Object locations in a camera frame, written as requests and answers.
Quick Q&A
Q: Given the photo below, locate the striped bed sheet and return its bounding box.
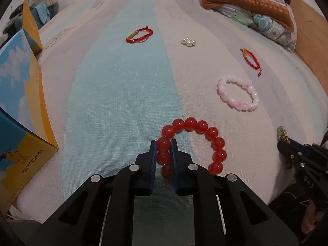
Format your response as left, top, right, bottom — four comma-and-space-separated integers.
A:
8, 0, 328, 223

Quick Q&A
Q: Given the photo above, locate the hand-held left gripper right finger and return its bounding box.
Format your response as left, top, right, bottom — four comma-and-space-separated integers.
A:
171, 139, 300, 246

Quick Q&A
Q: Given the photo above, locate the red bead bracelet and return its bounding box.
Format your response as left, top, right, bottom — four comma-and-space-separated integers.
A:
156, 117, 227, 179

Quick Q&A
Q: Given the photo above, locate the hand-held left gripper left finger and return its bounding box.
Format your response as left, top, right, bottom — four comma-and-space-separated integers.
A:
29, 140, 157, 246

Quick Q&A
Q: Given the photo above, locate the floral folded quilt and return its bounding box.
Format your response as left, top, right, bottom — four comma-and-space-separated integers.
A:
212, 4, 298, 53

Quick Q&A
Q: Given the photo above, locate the red cord bracelet gold tube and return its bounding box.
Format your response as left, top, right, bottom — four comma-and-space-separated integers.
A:
125, 28, 154, 44
240, 48, 263, 78

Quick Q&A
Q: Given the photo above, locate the person's right hand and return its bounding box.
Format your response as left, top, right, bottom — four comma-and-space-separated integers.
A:
304, 201, 324, 235

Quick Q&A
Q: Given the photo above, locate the pink white bead bracelet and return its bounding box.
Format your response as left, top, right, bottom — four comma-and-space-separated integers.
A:
217, 74, 259, 112

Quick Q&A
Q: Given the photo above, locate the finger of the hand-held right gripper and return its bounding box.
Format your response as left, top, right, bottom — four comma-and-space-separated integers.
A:
277, 138, 309, 170

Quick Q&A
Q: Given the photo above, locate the blue yellow cardboard box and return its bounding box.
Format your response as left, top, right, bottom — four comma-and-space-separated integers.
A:
0, 0, 59, 217

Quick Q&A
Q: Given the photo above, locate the green gold bead trinket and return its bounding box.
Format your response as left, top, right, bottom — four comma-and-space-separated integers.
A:
277, 125, 289, 141

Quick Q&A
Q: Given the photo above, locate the blue cloth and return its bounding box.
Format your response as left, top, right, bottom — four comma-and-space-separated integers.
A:
34, 3, 56, 29

